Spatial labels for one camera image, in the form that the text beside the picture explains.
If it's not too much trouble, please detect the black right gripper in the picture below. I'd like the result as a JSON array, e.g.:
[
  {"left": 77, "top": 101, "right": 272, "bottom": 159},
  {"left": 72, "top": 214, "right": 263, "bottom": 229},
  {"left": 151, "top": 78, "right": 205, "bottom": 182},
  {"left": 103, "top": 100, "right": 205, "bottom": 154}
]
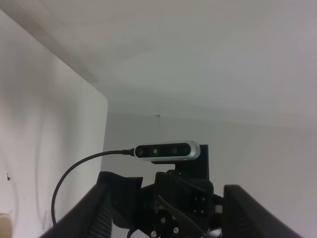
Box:
[{"left": 129, "top": 145, "right": 222, "bottom": 238}]

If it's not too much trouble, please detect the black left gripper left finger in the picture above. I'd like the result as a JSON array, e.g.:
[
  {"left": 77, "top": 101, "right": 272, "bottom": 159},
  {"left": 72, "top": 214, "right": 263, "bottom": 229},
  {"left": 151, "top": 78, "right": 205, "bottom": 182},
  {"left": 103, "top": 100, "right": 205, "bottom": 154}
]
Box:
[{"left": 41, "top": 172, "right": 143, "bottom": 238}]

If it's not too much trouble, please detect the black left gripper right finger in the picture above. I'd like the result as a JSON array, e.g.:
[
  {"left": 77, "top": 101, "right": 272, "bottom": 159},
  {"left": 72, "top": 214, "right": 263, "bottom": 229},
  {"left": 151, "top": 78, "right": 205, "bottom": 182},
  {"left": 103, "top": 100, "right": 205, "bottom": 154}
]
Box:
[{"left": 221, "top": 185, "right": 300, "bottom": 238}]

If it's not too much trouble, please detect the beige round teapot coaster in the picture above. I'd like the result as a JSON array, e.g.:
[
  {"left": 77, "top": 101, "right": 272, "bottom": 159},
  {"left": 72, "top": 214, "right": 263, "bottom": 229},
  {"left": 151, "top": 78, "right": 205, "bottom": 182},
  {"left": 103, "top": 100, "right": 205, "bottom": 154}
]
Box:
[{"left": 0, "top": 213, "right": 14, "bottom": 238}]

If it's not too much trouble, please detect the black right camera cable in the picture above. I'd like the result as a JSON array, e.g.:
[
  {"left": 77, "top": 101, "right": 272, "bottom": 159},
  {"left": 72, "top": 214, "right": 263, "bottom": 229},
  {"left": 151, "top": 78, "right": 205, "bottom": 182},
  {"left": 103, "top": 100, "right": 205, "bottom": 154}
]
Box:
[{"left": 51, "top": 148, "right": 136, "bottom": 225}]

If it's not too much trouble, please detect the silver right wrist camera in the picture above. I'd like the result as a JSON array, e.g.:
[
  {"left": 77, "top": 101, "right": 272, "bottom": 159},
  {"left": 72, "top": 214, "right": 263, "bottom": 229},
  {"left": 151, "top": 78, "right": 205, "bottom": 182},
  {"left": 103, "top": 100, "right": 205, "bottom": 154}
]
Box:
[{"left": 134, "top": 141, "right": 201, "bottom": 162}]

